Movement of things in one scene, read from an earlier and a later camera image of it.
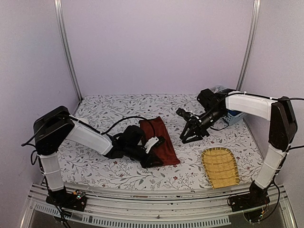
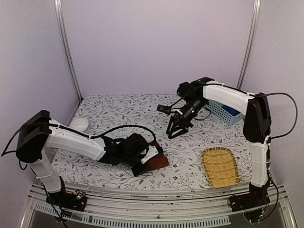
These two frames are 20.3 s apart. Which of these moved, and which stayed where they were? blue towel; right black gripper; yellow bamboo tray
Moved: right black gripper
Stayed: yellow bamboo tray; blue towel
